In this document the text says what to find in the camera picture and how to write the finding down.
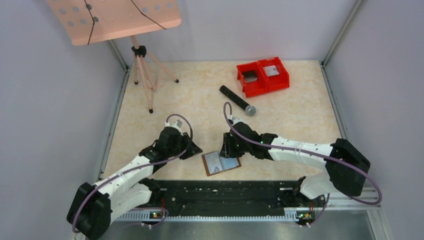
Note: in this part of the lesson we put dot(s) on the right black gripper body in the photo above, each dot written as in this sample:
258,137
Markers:
239,149

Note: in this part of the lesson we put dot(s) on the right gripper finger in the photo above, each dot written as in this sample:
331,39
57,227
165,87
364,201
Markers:
224,152
226,138

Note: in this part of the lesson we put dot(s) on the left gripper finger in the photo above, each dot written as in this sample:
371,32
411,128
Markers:
187,155
193,148

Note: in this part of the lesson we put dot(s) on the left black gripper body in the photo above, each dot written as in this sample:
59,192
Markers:
182,142

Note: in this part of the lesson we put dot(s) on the brown leather card holder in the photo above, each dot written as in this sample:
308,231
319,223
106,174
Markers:
227,163

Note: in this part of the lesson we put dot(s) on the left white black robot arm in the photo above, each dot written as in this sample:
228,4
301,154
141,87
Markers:
95,206

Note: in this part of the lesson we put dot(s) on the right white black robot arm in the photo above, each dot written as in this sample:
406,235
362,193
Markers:
342,166

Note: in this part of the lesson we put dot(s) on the black handheld microphone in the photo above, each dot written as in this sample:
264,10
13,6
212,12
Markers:
250,110

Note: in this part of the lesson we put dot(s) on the left red plastic bin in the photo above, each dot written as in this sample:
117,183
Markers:
252,79

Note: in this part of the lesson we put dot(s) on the red plastic bin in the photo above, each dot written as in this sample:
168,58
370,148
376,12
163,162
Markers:
279,82
252,79

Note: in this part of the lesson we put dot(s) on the right red plastic bin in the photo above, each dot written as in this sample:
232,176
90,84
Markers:
279,82

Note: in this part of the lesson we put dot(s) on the pink music stand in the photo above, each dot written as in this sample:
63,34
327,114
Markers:
93,21

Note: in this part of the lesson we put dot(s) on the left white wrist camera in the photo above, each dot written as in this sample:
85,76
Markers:
176,125

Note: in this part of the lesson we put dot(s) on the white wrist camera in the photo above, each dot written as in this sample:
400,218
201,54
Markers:
234,120
176,125

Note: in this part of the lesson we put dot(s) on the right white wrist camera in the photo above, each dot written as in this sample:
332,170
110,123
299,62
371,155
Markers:
234,120

